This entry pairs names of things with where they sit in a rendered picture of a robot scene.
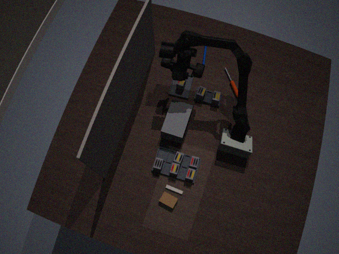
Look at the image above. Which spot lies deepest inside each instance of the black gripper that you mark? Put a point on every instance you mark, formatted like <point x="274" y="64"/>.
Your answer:
<point x="197" y="69"/>

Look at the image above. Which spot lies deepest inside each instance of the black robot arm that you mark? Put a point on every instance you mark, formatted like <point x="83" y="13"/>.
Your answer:
<point x="182" y="48"/>

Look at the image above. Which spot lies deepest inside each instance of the orange-handled screwdriver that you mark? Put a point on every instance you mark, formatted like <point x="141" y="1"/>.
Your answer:
<point x="233" y="85"/>

